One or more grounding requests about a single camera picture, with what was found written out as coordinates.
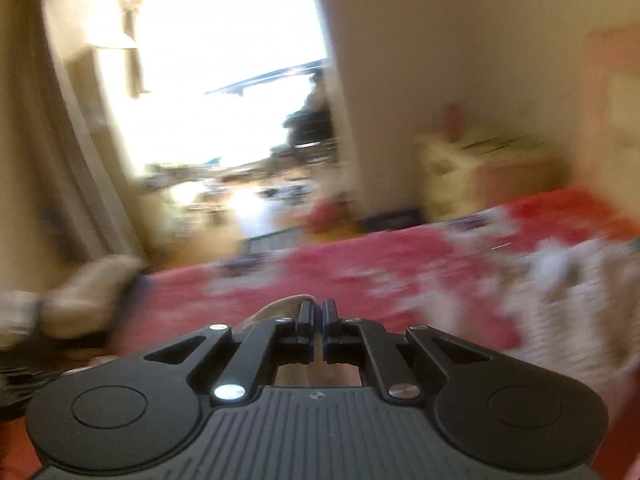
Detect beige folded clothes stack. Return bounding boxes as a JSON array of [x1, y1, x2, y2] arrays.
[[1, 255, 145, 351]]

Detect white garment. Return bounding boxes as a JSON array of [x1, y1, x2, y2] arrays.
[[233, 295, 317, 333]]

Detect checkered pink white cloth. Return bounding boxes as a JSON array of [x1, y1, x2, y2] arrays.
[[497, 238, 639, 418]]

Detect beige curtain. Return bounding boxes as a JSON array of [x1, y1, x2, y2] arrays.
[[1, 0, 144, 290]]

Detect cream bedside cabinet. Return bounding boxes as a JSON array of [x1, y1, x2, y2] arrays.
[[416, 128, 566, 222]]

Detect red floral bed blanket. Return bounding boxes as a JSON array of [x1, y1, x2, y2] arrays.
[[1, 188, 639, 479]]

